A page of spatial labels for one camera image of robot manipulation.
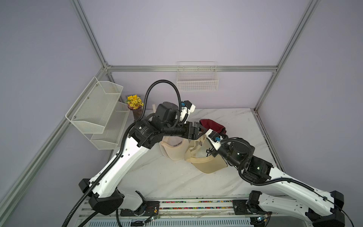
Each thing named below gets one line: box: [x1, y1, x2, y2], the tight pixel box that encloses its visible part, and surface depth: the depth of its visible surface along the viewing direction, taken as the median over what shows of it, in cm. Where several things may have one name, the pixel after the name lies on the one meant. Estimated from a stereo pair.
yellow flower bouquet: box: [126, 94, 145, 110], surface depth 94 cm
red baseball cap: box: [199, 119, 227, 135], surface depth 106 cm
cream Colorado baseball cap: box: [159, 135, 190, 161], surface depth 93 cm
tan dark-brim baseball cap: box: [184, 132, 228, 174], surface depth 75 cm
